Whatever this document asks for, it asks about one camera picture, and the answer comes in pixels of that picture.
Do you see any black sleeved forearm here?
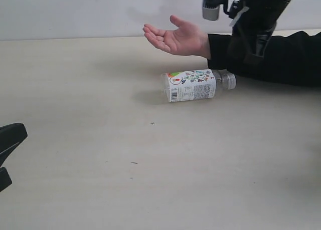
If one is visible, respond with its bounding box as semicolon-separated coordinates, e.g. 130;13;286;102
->
208;31;320;87

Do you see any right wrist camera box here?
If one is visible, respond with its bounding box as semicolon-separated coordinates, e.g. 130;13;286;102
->
202;0;249;28

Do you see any floral white label bottle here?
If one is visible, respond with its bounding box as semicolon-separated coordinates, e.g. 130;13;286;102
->
161;69;237;103

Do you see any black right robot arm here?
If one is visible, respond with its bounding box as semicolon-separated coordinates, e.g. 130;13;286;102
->
1;0;291;191

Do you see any person's open hand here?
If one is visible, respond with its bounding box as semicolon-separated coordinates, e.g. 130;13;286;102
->
143;15;211;60

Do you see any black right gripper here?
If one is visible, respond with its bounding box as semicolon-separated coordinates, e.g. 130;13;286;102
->
227;4;278;76

